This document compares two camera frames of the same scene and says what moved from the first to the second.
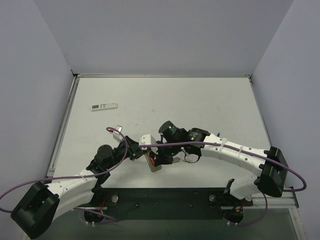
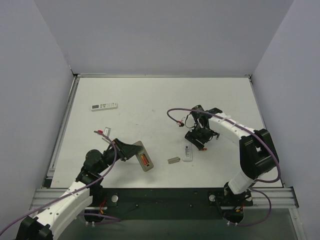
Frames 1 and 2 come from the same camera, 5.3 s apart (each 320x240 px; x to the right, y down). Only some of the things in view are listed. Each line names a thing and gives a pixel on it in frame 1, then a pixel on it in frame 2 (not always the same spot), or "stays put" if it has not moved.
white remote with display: (103, 107) stays put
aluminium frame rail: (286, 200) stays put
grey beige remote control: (151, 163) → (143, 158)
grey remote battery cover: (176, 159) stays put
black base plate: (171, 203) stays put
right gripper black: (158, 160) → (194, 139)
